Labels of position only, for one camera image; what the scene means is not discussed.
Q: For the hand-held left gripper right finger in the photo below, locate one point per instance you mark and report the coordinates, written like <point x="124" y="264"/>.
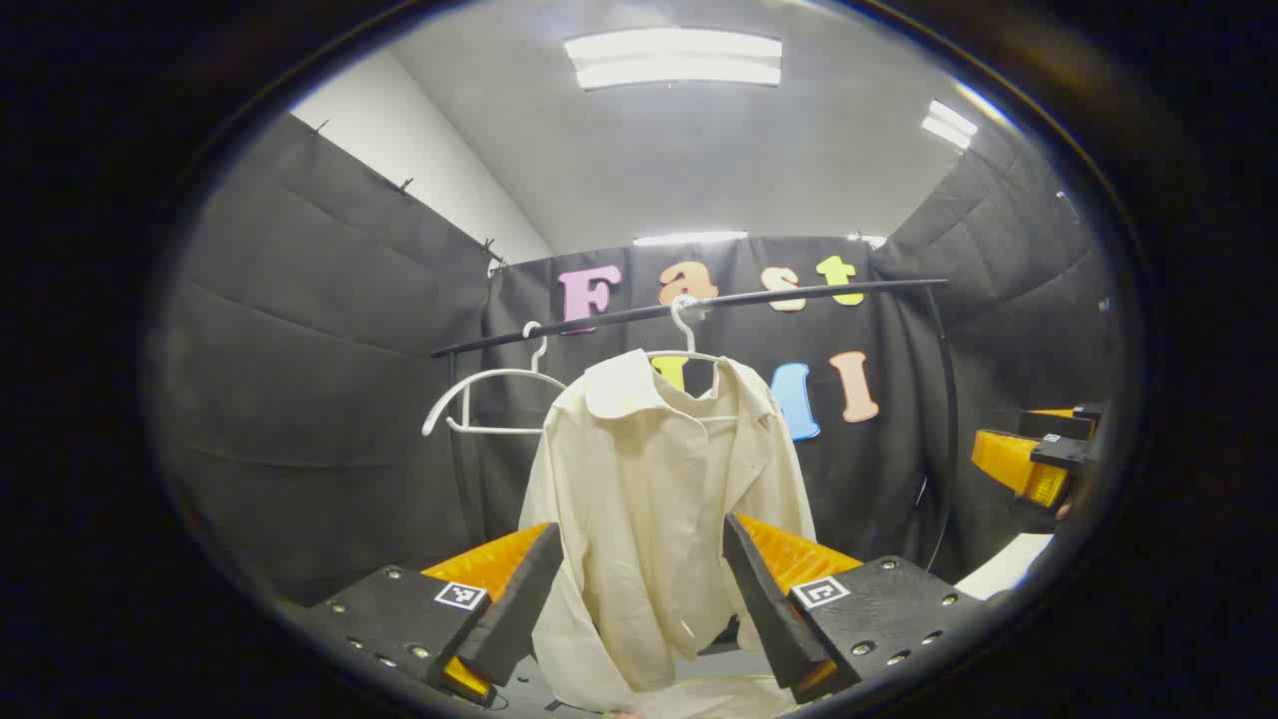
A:
<point x="769" y="609"/>

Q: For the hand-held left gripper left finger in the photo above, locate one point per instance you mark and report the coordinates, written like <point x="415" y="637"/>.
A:
<point x="514" y="609"/>

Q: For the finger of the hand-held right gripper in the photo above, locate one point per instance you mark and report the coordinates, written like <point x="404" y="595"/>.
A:
<point x="1063" y="451"/>
<point x="1058" y="427"/>

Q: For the cream button shirt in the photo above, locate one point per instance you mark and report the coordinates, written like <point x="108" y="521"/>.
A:
<point x="639" y="499"/>

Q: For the white plastic hanger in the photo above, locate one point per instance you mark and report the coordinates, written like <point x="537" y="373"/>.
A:
<point x="494" y="430"/>
<point x="683" y="335"/>

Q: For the black clothes rack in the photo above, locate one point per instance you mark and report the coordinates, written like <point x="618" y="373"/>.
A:
<point x="899" y="286"/>

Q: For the black backdrop cloth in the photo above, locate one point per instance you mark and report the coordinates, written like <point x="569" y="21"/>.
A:
<point x="300" y="350"/>

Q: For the large ceiling light panel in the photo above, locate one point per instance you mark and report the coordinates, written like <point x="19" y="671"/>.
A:
<point x="674" y="58"/>

